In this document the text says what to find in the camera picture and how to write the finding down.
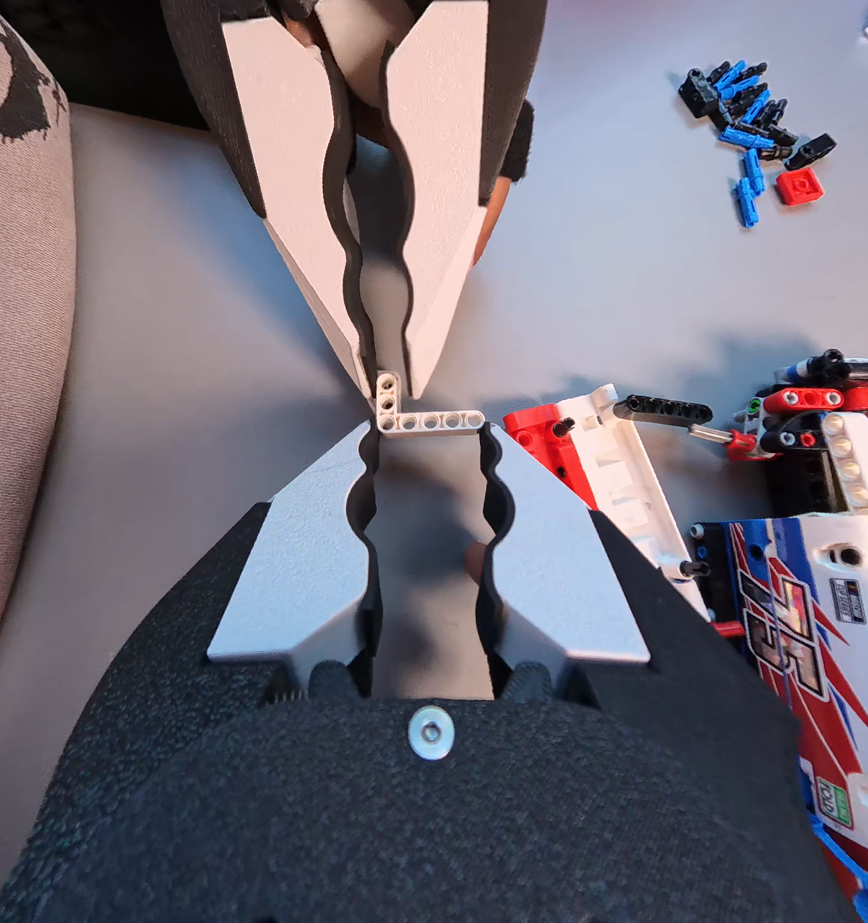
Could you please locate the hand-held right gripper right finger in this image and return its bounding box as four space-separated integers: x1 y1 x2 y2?
481 424 651 692

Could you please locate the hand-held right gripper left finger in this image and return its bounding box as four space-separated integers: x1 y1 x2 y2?
207 422 383 692

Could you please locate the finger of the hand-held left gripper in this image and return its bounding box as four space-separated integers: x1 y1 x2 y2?
221 16 377 398
380 0 490 399

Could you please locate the white L-shaped lego beam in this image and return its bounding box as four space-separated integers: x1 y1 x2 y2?
375 371 487 436

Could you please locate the red white lego subassembly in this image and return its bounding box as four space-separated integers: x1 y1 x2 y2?
502 384 745 639

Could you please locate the blue white lego race car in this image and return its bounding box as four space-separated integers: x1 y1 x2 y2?
690 349 868 923

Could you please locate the red square lego plate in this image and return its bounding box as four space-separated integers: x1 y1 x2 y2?
775 169 824 207

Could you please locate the person's left hand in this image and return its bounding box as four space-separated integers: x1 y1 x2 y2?
472 176 513 266

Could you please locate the cluster of blue black pegs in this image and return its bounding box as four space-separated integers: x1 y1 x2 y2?
678 60 837 229

